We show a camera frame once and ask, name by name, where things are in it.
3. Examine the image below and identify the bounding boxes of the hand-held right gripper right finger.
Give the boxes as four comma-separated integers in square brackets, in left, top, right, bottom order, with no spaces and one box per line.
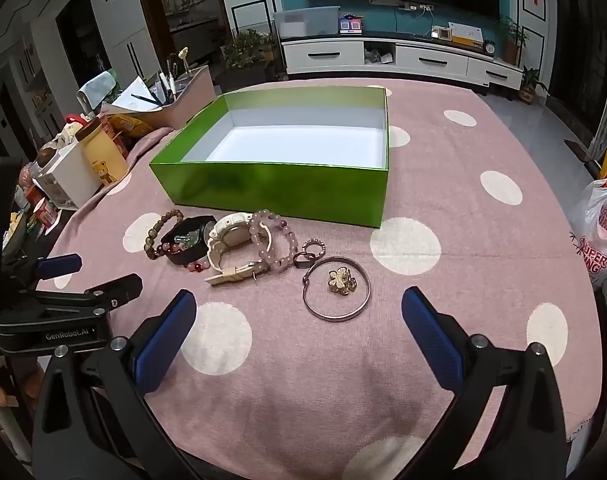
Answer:
[401,286,579,480]

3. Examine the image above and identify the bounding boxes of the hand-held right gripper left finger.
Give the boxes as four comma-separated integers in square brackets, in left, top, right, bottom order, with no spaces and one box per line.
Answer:
[32,288,207,480]

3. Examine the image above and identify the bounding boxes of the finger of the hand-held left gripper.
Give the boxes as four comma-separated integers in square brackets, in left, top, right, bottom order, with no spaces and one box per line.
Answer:
[4,254,83,289]
[30,273,144,318]

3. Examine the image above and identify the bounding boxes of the black wristwatch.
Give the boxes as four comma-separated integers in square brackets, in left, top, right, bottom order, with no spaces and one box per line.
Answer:
[161,215,218,267]

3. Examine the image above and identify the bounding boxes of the pink bead bracelet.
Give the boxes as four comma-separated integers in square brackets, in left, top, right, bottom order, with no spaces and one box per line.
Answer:
[248,210,297,274]

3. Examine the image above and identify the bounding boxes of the green cardboard box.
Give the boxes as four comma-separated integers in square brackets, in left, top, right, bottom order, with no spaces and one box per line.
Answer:
[150,86,389,230]

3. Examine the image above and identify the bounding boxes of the white cardboard box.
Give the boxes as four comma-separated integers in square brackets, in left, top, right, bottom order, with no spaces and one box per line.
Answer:
[36,145,102,211]

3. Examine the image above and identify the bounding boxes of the pink dotted tablecloth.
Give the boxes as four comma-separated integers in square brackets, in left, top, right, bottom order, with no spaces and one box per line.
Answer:
[48,77,601,480]

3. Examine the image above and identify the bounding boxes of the silver bangle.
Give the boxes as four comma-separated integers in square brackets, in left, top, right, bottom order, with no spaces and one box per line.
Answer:
[302,256,372,322]

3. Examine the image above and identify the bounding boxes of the yellow bear bottle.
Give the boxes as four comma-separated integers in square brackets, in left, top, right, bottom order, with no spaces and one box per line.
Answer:
[75,119,129,188]

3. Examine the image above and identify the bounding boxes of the white wristwatch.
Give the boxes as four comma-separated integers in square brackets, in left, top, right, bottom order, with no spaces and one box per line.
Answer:
[204,211,273,289]

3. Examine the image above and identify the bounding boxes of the yellow snack packet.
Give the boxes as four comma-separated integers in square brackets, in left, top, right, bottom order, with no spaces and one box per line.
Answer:
[106,114,157,138]

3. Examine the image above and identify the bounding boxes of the green and white packet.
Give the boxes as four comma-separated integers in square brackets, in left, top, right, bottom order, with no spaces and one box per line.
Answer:
[78,70,117,111]

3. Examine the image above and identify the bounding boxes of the white paper sheet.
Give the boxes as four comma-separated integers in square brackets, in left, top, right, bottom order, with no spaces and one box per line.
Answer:
[101,77,167,113]

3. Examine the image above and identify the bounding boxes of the white plastic shopping bag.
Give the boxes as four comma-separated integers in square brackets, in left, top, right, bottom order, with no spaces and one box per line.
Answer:
[568,177,607,288]

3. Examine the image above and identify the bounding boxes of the pink desk organizer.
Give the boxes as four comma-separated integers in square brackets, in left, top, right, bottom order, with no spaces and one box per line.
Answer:
[156,65,217,128]

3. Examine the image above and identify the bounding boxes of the small potted plant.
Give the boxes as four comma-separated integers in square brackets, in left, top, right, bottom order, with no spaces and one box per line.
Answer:
[518,67,549,106]

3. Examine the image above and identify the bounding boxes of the bushy green floor plant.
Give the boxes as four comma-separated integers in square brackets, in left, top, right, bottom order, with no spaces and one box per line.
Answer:
[221,27,279,68]

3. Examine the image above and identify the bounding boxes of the white television cabinet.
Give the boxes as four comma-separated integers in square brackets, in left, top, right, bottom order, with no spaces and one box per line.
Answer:
[281,30,525,93]

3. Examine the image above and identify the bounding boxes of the yellow flat box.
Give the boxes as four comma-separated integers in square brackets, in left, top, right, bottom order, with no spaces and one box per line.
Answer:
[448,21,484,48]

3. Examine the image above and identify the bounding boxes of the tall potted plant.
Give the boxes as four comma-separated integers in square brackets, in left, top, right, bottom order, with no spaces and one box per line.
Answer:
[498,16,530,66]

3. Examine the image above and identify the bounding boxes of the clear plastic storage bin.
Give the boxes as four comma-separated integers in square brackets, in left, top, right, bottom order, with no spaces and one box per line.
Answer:
[274,6,341,39]

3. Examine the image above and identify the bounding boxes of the brown bead bracelet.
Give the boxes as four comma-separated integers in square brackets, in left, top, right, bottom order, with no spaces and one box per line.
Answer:
[144,209,185,262]

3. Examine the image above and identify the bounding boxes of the red bead bracelet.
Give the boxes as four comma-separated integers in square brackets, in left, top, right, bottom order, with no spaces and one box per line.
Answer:
[156,242,209,274]

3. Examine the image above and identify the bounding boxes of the green bead bracelet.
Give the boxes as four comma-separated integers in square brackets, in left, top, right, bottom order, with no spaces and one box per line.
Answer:
[174,227,204,253]

